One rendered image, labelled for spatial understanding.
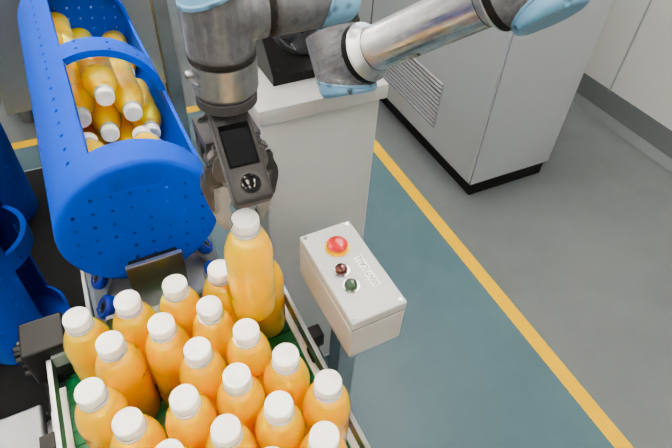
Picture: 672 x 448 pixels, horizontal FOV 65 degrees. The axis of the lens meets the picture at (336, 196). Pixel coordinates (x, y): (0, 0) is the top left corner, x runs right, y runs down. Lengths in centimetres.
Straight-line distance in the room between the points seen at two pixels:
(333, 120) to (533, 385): 133
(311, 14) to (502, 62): 177
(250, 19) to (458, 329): 181
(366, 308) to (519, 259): 173
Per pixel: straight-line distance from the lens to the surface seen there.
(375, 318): 86
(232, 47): 57
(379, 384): 203
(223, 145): 62
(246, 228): 73
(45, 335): 103
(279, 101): 118
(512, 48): 230
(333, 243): 92
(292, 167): 129
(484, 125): 247
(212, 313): 84
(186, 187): 98
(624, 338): 245
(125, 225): 101
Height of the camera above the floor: 180
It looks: 43 degrees down
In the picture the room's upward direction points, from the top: 3 degrees clockwise
